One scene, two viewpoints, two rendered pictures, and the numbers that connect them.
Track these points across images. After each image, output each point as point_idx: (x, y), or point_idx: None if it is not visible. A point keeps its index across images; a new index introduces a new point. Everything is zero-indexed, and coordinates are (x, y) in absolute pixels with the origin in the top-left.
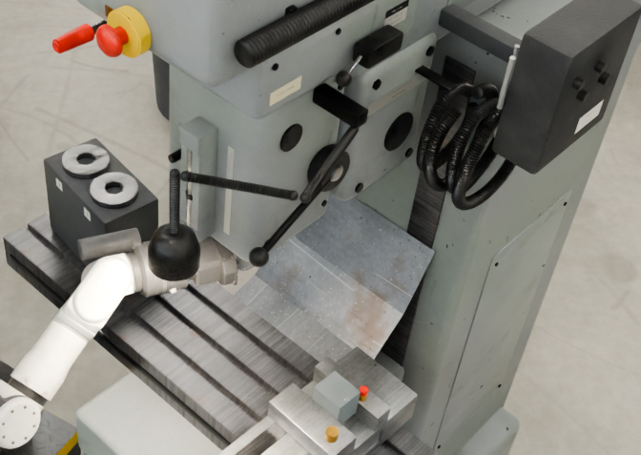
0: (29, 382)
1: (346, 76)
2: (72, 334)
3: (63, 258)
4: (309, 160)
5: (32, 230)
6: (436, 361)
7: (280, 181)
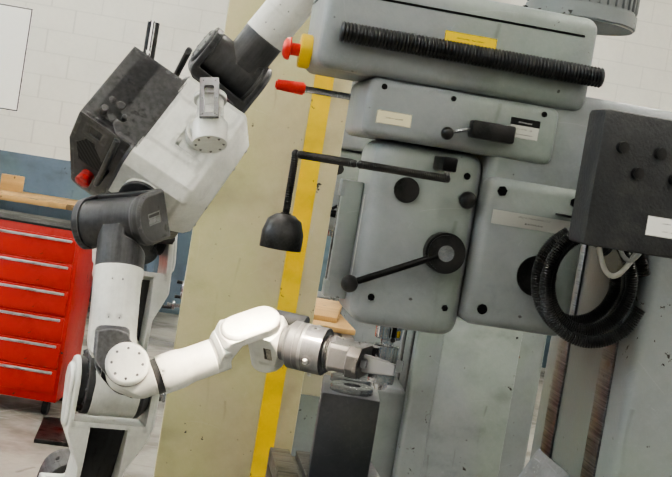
0: (158, 358)
1: (447, 128)
2: (209, 345)
3: (300, 469)
4: (427, 236)
5: (296, 455)
6: None
7: (392, 233)
